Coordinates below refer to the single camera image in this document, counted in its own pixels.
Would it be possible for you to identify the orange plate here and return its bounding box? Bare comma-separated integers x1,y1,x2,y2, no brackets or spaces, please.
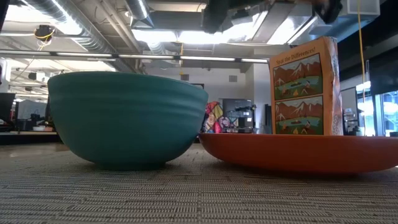
198,133,398,174

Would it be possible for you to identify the grey woven placemat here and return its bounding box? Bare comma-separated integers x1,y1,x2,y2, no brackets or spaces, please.
0,148,398,224

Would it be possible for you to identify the silver ventilation duct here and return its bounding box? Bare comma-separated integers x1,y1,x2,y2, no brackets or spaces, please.
18,0,141,73

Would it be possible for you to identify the grey box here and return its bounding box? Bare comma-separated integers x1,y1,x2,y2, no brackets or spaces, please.
17,99,48,121

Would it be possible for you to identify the dark monitor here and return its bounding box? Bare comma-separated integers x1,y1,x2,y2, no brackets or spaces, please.
0,92,16,126

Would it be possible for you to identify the white ceiling unit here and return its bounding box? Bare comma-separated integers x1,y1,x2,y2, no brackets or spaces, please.
340,0,381,18

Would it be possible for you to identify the colourful patterned cloth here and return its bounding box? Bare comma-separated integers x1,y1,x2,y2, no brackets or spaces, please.
201,101,225,134

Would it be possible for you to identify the wooden desk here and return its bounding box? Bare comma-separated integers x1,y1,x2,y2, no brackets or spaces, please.
0,130,62,146

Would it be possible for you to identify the long ceiling light strip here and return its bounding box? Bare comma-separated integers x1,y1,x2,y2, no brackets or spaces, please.
0,50,269,64

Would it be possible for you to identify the teal bowl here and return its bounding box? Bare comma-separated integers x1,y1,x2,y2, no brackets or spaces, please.
47,71,210,171

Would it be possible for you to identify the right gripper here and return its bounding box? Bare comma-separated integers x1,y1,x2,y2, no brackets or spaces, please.
312,0,343,24

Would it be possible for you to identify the black yellow cable reel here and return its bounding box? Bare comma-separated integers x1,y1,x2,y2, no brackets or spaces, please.
33,24,56,43

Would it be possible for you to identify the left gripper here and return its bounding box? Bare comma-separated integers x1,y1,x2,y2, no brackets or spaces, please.
201,0,231,34

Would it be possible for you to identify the orange cereal box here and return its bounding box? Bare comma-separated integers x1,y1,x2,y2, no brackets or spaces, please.
269,36,344,136

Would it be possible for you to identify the yellow power cord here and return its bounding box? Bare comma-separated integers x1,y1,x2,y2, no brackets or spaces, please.
356,0,367,136

